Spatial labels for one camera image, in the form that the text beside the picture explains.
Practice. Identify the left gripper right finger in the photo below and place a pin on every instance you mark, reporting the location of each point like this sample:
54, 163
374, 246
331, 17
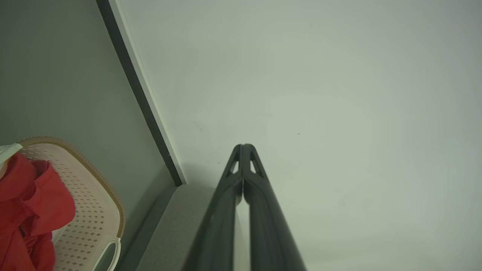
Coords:
269, 233

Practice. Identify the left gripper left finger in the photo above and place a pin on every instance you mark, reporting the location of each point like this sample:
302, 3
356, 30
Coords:
220, 226

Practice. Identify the red basketball jersey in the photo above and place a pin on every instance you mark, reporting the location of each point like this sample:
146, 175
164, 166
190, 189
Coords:
22, 203

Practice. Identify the black and white baseboard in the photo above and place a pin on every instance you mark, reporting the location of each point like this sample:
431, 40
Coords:
133, 75

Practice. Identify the cream perforated laundry basket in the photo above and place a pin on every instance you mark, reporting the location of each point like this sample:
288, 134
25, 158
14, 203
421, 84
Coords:
92, 210

